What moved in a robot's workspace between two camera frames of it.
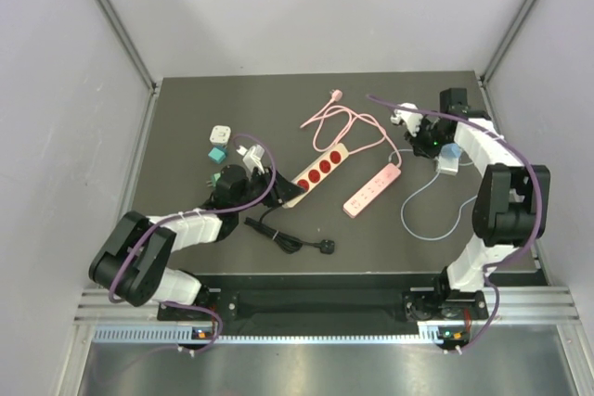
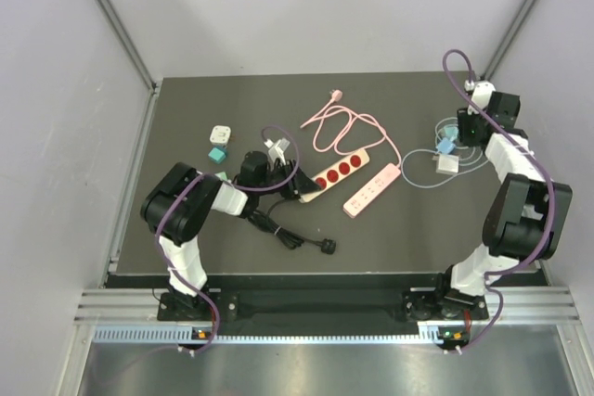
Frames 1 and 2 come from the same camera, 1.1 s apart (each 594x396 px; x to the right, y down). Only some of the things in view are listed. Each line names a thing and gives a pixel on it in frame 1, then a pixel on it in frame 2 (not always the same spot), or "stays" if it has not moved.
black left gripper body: [264, 182] → [281, 172]
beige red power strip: [316, 172] → [337, 173]
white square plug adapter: [220, 134] stays
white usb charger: [448, 166] stays
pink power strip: [380, 182] stays
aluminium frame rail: [504, 305] stays
